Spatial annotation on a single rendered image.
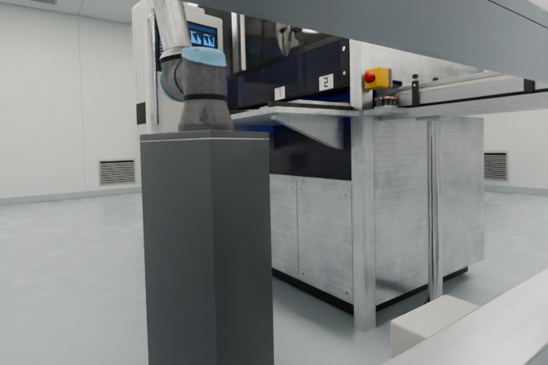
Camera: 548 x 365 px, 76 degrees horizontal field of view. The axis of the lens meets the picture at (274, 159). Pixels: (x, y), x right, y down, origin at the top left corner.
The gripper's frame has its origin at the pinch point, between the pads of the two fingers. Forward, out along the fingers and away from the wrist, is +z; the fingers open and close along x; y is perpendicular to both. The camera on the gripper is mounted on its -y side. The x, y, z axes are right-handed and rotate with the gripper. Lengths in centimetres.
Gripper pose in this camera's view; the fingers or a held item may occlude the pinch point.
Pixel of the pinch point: (284, 52)
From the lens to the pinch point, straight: 135.9
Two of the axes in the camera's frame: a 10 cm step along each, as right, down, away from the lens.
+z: 0.3, 10.0, 0.4
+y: 8.2, -0.4, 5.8
